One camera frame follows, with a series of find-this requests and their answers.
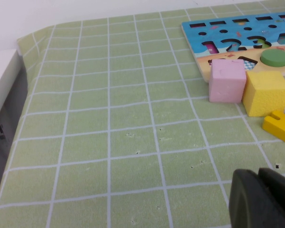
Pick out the yellow foam cube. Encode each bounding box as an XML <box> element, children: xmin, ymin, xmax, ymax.
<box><xmin>242</xmin><ymin>71</ymin><xmax>285</xmax><ymax>117</ymax></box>

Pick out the pink foam cube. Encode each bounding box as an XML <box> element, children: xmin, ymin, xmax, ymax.
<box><xmin>208</xmin><ymin>58</ymin><xmax>247</xmax><ymax>104</ymax></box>

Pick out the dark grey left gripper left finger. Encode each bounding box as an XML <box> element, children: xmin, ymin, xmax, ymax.
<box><xmin>228</xmin><ymin>168</ymin><xmax>285</xmax><ymax>228</ymax></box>

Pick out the green checked tablecloth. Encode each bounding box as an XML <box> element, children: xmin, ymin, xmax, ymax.
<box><xmin>0</xmin><ymin>0</ymin><xmax>285</xmax><ymax>228</ymax></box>

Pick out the yellow H-shaped piece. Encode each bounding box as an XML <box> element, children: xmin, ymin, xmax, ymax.
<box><xmin>262</xmin><ymin>110</ymin><xmax>285</xmax><ymax>145</ymax></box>

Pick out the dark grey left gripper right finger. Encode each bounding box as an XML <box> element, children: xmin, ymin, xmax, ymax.
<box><xmin>258</xmin><ymin>167</ymin><xmax>285</xmax><ymax>224</ymax></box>

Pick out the green circle piece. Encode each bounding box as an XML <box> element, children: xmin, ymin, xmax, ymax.
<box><xmin>260</xmin><ymin>49</ymin><xmax>285</xmax><ymax>67</ymax></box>

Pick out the white grey side cabinet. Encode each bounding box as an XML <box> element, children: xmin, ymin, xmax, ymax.
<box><xmin>0</xmin><ymin>48</ymin><xmax>29</xmax><ymax>212</ymax></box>

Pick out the wooden number shape puzzle board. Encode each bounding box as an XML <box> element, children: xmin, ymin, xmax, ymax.
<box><xmin>181</xmin><ymin>11</ymin><xmax>285</xmax><ymax>83</ymax></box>

